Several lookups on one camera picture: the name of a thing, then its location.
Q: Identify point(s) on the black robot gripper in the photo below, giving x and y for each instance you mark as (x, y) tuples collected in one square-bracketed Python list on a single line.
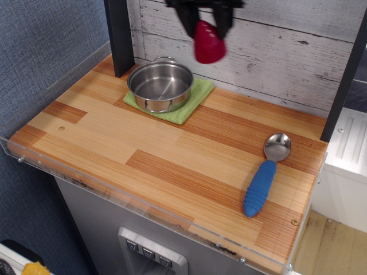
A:
[(188, 13)]

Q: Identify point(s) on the red plastic strawberry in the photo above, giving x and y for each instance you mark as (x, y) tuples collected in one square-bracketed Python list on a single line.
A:
[(208, 47)]

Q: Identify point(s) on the green folded cloth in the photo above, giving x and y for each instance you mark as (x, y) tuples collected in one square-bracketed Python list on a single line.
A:
[(200, 90)]

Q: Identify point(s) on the small steel pot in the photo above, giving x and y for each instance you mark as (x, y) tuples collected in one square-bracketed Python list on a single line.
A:
[(161, 86)]

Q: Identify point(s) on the white ribbed side counter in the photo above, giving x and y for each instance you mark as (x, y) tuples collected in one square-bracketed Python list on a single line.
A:
[(340, 192)]

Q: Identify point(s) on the clear acrylic table guard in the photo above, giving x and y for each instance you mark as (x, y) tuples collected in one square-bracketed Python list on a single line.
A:
[(193, 176)]

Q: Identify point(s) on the grey toy fridge cabinet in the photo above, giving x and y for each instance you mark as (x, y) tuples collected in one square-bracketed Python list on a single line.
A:
[(98, 221)]

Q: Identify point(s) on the silver dispenser button panel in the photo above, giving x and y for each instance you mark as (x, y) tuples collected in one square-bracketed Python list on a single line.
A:
[(145, 256)]

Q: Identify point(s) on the yellow object at corner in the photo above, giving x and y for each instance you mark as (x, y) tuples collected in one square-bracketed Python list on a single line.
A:
[(35, 268)]

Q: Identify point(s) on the left black frame post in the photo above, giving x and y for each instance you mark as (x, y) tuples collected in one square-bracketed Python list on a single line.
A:
[(120, 35)]

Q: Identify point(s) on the black frame post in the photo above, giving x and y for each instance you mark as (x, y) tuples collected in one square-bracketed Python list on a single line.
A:
[(346, 81), (120, 35)]

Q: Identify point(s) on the blue handled metal spoon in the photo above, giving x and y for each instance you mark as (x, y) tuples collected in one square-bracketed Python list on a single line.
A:
[(276, 149)]

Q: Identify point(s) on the right black frame post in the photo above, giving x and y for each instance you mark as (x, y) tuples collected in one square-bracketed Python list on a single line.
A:
[(346, 81)]

